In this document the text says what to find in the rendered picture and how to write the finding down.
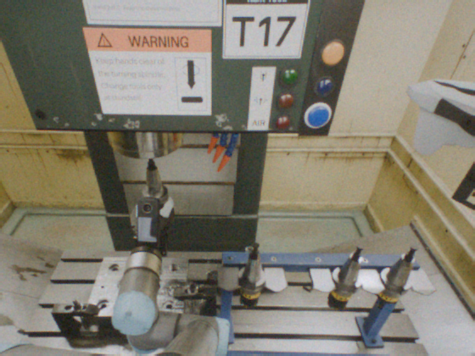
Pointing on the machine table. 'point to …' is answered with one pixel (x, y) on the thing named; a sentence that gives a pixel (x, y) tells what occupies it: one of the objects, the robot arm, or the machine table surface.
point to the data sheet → (154, 12)
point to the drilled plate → (120, 282)
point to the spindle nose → (145, 143)
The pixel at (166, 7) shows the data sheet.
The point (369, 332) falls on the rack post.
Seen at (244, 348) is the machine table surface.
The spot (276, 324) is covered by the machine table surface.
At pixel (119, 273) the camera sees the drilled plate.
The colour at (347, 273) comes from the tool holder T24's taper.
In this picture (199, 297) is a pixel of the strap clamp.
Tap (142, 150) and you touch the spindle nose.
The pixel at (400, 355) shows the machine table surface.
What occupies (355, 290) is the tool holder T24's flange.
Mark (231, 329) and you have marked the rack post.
